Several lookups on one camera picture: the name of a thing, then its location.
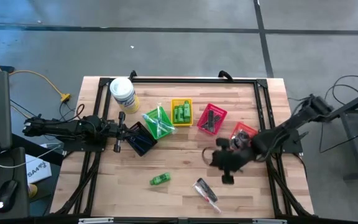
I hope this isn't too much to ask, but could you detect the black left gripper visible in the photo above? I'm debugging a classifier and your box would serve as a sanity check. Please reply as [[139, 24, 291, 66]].
[[105, 112, 140, 154]]

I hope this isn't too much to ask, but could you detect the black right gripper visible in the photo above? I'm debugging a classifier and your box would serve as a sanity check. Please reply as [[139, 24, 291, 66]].
[[209, 136, 258, 185]]

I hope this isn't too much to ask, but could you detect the red toothbrush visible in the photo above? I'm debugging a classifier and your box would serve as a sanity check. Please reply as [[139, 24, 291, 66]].
[[193, 181, 223, 214]]

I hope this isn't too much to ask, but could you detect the black plastic basket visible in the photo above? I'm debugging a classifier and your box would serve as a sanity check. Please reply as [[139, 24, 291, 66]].
[[125, 121, 158, 157]]

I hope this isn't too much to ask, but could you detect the green plastic basket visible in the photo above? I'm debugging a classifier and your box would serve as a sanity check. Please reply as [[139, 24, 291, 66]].
[[143, 106, 176, 141]]

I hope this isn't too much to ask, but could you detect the orange plastic basket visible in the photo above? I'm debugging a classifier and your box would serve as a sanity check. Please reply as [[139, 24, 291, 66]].
[[229, 121, 259, 149]]

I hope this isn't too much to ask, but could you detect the Lysol wipes canister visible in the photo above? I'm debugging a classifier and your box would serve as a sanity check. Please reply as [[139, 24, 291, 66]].
[[109, 77, 141, 114]]

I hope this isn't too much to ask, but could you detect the red plastic basket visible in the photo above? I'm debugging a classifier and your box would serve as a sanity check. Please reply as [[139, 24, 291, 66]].
[[196, 103, 229, 136]]

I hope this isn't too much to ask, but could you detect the yellow plastic basket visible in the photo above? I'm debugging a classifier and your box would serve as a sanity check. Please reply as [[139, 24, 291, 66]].
[[170, 98, 195, 128]]

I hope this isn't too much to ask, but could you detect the white printed paper box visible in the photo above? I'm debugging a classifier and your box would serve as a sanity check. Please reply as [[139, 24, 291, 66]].
[[24, 153, 53, 185]]

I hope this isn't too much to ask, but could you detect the small yellow object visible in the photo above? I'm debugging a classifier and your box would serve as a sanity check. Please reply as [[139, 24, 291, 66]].
[[27, 183, 39, 200]]

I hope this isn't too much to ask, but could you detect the dark side desk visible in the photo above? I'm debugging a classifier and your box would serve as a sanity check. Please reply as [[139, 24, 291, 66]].
[[0, 146, 31, 220]]

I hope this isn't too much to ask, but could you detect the black computer mouse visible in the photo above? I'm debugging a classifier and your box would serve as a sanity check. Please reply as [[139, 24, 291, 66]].
[[0, 179, 20, 213]]

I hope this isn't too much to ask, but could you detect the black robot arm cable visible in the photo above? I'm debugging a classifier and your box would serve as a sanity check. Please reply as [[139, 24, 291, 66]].
[[201, 146, 213, 166]]

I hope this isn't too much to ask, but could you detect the silver aluminium bracket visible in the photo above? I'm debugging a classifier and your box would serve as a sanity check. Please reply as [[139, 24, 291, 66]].
[[78, 217, 115, 224], [251, 218, 288, 224]]

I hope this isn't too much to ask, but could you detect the yellow extension cable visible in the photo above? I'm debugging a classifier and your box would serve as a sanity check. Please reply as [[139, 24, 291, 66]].
[[0, 50, 72, 103]]

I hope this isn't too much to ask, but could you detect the black metal desk frame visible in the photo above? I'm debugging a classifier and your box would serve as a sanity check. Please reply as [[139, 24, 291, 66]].
[[321, 84, 358, 182]]

